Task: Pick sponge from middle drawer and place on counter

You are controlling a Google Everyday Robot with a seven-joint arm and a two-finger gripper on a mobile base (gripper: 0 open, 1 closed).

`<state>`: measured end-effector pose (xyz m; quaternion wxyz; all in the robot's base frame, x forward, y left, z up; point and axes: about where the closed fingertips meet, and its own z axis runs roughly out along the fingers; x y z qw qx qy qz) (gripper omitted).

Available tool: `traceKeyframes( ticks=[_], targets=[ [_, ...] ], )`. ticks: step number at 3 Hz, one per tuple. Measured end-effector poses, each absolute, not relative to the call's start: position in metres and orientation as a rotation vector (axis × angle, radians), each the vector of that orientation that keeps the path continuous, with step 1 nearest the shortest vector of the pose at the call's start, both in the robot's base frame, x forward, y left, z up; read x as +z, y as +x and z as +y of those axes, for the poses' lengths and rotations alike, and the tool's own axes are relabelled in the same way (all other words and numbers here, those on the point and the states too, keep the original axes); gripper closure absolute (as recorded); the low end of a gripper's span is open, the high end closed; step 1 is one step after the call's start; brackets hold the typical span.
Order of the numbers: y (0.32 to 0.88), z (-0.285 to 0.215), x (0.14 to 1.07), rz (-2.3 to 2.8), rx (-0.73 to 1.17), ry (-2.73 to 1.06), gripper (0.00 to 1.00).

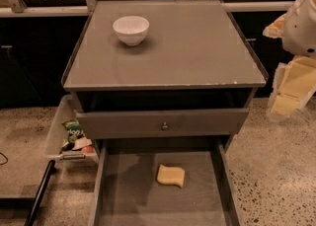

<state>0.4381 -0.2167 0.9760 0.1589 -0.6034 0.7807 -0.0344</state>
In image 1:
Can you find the grey open middle drawer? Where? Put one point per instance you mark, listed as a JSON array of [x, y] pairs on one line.
[[127, 192]]

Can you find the clear plastic bin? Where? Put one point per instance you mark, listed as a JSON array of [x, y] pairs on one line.
[[57, 136]]

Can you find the grey top drawer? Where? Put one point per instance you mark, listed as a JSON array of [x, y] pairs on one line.
[[102, 125]]

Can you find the red and white package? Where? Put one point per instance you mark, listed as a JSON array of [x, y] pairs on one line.
[[82, 144]]

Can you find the yellow sponge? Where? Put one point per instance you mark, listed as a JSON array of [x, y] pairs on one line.
[[171, 176]]

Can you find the black pole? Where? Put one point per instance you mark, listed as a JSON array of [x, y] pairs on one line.
[[49, 171]]

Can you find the white ceramic bowl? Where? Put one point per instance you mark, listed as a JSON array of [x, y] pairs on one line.
[[131, 30]]

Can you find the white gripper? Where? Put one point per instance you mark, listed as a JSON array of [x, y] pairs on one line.
[[300, 29]]

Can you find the metal drawer knob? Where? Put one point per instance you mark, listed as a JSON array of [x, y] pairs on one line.
[[165, 126]]

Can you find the grey drawer cabinet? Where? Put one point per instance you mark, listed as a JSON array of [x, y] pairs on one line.
[[193, 58]]

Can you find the green snack bag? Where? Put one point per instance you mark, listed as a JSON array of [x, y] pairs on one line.
[[73, 129]]

